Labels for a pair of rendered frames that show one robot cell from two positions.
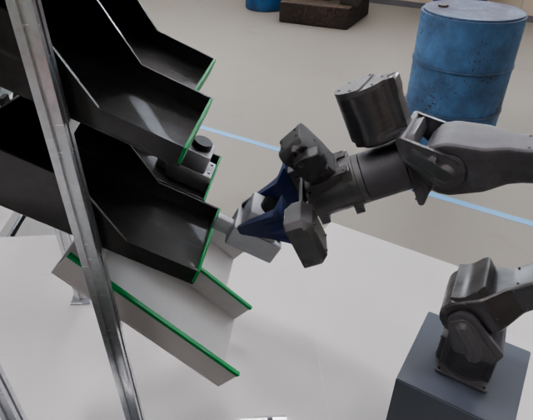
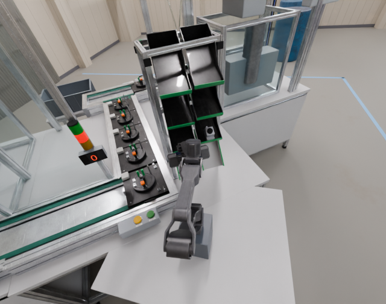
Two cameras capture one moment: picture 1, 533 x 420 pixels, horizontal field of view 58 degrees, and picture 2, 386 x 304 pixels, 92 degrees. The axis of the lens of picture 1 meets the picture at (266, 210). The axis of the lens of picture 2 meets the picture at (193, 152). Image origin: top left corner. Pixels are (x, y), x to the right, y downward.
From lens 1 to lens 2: 0.76 m
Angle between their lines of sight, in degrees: 56
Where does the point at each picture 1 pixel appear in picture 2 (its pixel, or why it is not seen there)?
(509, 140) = (187, 178)
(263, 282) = (235, 180)
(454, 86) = not seen: outside the picture
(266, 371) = (203, 193)
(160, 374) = not seen: hidden behind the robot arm
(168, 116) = (183, 120)
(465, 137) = (187, 169)
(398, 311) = (246, 223)
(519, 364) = (200, 241)
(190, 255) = not seen: hidden behind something
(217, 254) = (217, 160)
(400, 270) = (269, 221)
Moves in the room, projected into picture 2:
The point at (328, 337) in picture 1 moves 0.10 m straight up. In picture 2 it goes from (222, 204) to (223, 196)
